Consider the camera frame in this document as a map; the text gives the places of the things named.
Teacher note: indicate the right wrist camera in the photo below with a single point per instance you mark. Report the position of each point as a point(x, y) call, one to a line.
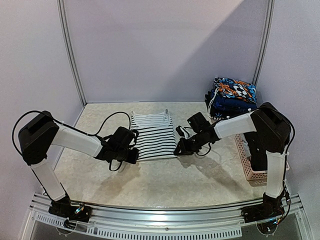
point(183, 132)

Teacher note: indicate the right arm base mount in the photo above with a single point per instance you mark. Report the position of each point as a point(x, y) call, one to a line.
point(269, 208)

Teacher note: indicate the left aluminium corner post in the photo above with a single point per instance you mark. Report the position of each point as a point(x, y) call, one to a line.
point(61, 6)

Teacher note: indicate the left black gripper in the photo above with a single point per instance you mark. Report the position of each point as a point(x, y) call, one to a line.
point(133, 160)

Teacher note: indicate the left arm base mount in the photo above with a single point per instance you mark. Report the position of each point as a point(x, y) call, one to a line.
point(73, 211)

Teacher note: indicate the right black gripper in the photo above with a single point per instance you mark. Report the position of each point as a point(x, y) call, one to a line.
point(187, 144)

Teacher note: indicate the black garment in basket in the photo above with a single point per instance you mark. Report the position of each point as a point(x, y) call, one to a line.
point(258, 159)

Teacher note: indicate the blue orange patterned shorts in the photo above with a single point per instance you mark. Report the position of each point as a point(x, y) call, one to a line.
point(235, 89)

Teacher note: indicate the grey garment in basket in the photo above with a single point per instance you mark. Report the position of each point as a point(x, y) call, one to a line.
point(246, 149)

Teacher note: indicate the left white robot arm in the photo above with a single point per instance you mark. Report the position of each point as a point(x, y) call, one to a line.
point(44, 132)

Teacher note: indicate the pink plastic laundry basket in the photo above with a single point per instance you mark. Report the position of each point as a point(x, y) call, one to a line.
point(256, 178)

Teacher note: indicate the aluminium corner post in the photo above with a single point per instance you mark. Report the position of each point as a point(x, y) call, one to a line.
point(264, 40)
point(61, 6)

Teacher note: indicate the dark blue folded garment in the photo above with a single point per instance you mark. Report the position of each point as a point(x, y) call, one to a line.
point(229, 105)

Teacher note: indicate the black printed folded garment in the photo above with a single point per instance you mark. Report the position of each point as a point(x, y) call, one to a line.
point(217, 115)

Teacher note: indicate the aluminium front rail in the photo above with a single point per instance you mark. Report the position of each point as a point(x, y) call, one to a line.
point(222, 222)

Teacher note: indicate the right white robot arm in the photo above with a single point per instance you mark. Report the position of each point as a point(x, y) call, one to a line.
point(273, 131)

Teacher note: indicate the right aluminium corner post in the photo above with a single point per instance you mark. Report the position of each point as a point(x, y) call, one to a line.
point(264, 40)

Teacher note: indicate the black white striped shirt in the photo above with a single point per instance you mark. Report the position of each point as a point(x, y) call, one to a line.
point(156, 137)

